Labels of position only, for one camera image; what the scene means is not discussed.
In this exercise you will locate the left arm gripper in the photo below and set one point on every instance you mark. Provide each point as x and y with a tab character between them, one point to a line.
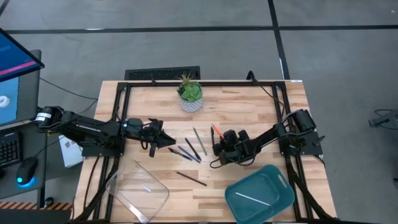
152	151

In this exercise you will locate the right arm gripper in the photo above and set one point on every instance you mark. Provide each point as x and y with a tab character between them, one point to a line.
242	149

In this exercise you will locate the orange pencil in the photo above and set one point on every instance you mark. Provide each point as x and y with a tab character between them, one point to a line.
216	130

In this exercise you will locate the green pencil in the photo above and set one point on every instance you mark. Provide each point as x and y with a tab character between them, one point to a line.
200	140

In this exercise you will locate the blue pen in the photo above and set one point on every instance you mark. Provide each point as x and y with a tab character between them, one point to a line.
188	153

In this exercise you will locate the black pencil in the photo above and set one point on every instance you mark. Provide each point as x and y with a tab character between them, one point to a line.
191	179

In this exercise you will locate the white pencil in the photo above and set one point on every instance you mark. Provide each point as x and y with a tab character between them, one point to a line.
252	199

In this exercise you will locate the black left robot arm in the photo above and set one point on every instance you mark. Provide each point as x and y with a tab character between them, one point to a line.
90	129

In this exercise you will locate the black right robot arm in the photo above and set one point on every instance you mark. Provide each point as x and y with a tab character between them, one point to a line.
270	135

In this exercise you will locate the succulent in patterned white pot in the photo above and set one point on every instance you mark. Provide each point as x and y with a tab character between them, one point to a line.
190	93

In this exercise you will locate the clear plastic bin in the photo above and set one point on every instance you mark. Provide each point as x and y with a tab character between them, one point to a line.
124	186

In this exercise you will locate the black floor vent grate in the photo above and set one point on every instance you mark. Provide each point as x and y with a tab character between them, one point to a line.
155	74

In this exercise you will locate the teal plastic bin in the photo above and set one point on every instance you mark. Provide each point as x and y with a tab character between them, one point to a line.
280	186

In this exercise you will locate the white paper booklet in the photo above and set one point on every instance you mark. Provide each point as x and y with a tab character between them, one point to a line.
70	154

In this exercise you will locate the white label tag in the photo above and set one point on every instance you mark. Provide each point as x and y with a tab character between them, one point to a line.
296	81

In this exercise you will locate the dark grey side desk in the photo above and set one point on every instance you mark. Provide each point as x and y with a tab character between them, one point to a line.
38	149

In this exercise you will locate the black desk caster wheel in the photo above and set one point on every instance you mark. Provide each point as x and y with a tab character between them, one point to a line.
48	202

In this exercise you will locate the black computer mouse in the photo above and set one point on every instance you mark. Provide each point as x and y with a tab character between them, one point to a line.
26	169

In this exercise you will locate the yellow black hazard strip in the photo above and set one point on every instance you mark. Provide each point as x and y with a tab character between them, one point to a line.
31	206

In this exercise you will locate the monitor with light blue screen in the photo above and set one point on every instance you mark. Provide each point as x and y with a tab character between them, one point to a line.
18	99

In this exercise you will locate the black keyboard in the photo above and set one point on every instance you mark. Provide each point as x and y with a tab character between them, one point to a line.
9	151

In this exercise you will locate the monitor with dark blue screen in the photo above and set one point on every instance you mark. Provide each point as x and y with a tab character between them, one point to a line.
15	56

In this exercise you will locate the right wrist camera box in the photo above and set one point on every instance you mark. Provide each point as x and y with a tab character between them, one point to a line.
230	137

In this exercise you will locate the black metal table frame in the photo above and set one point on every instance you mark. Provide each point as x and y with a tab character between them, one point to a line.
217	83

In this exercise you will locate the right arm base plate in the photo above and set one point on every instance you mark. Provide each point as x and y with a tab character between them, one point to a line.
311	146

